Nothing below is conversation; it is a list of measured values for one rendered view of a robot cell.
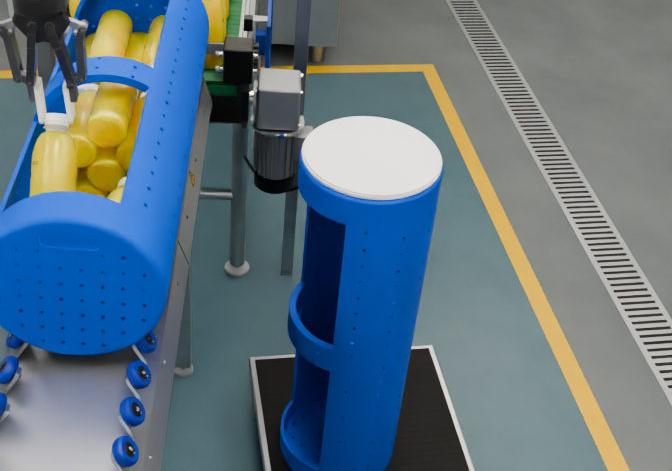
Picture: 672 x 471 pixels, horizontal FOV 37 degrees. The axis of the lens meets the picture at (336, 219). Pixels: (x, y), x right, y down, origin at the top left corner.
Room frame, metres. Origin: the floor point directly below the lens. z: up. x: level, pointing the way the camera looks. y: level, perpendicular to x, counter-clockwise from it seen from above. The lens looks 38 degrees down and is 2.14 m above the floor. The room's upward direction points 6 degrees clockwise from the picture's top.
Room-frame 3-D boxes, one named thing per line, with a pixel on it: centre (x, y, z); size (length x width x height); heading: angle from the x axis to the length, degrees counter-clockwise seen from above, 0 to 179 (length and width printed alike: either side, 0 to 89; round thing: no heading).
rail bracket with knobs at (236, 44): (2.08, 0.27, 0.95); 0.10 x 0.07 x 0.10; 95
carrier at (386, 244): (1.63, -0.06, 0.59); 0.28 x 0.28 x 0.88
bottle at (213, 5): (2.15, 0.35, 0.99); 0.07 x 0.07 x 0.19
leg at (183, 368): (1.96, 0.39, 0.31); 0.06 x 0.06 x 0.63; 5
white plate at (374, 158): (1.63, -0.06, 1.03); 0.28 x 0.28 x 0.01
